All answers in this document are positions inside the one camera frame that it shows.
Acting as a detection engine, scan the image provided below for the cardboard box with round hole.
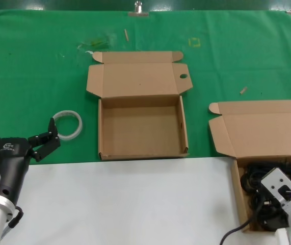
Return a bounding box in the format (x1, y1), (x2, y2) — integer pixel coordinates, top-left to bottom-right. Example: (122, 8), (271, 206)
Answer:
(86, 51), (193, 161)

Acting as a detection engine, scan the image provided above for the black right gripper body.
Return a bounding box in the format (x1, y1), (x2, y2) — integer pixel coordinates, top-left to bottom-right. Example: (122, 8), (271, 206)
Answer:
(262, 214), (289, 231)

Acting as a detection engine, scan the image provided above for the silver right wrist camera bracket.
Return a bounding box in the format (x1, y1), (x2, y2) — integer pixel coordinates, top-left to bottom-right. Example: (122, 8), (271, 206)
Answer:
(259, 167), (291, 228)

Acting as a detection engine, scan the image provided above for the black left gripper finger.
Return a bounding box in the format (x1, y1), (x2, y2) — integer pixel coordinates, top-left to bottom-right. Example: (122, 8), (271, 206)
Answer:
(28, 117), (61, 163)

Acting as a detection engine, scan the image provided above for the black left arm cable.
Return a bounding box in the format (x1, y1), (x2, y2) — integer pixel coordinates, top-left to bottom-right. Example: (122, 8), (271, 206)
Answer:
(9, 205), (24, 229)

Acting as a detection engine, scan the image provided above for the open brown cardboard box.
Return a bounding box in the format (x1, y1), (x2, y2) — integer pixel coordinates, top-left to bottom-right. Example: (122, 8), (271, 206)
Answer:
(208, 100), (291, 233)

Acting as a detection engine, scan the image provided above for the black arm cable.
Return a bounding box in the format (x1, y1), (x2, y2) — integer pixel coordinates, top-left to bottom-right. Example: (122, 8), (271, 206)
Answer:
(9, 205), (24, 229)
(220, 220), (250, 245)

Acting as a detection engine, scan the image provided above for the clear tape roll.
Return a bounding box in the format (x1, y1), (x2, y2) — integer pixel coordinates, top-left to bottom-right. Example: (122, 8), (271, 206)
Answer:
(52, 110), (83, 141)

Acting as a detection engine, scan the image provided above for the pile of black power cables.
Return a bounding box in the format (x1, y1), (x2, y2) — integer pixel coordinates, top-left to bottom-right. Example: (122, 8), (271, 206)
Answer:
(239, 155), (291, 232)

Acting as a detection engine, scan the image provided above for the clear plastic wrapper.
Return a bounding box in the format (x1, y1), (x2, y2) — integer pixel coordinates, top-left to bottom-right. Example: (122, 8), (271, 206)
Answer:
(76, 34), (115, 56)

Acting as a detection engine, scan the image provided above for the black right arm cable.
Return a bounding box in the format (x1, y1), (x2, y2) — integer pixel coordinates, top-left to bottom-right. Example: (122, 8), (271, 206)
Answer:
(220, 220), (250, 245)

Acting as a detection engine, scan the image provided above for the green table cloth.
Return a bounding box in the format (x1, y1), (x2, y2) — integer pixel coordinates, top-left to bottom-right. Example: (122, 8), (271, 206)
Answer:
(0, 9), (291, 165)

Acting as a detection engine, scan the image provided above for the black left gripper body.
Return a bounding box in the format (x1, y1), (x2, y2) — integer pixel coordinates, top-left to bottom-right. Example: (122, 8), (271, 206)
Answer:
(0, 137), (32, 205)

